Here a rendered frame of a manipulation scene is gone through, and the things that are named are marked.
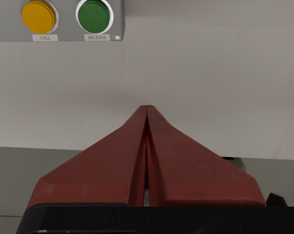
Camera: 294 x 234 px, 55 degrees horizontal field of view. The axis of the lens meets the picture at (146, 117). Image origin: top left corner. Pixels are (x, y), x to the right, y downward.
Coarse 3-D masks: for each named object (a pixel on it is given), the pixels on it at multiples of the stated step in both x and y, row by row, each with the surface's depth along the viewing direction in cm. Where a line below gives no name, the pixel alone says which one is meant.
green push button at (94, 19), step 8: (88, 0) 35; (96, 0) 35; (80, 8) 35; (88, 8) 35; (96, 8) 35; (104, 8) 35; (80, 16) 35; (88, 16) 35; (96, 16) 35; (104, 16) 35; (80, 24) 36; (88, 24) 36; (96, 24) 36; (104, 24) 36; (96, 32) 37
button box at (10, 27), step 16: (0, 0) 35; (16, 0) 35; (48, 0) 35; (64, 0) 35; (80, 0) 35; (112, 0) 35; (0, 16) 36; (16, 16) 36; (64, 16) 36; (112, 16) 36; (0, 32) 38; (16, 32) 38; (32, 32) 38; (48, 32) 37; (64, 32) 38; (80, 32) 38; (112, 32) 38
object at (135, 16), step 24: (144, 0) 45; (168, 0) 45; (192, 0) 45; (216, 0) 45; (240, 0) 45; (264, 0) 45; (288, 0) 45; (144, 24) 47; (168, 24) 47; (192, 24) 47; (216, 24) 47; (240, 24) 47; (264, 24) 47; (288, 24) 47
